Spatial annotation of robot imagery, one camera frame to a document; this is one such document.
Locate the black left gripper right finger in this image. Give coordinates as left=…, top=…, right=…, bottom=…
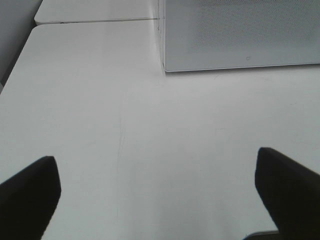
left=254, top=147, right=320, bottom=240

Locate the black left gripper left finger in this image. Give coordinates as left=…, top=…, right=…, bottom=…
left=0, top=156, right=61, bottom=240

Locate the white microwave door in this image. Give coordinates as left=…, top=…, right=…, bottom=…
left=158, top=0, right=320, bottom=72

